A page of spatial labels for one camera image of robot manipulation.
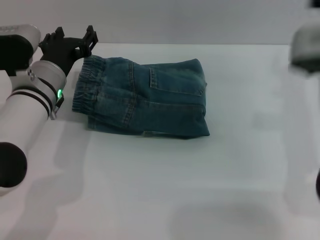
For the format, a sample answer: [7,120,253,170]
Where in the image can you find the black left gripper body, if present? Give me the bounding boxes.
[38,31,86,76]

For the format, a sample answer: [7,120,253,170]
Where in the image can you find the blue denim shorts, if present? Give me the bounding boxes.
[71,55,211,140]

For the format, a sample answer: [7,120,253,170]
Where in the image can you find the grey wrist cable with plug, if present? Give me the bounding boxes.
[50,91,66,121]

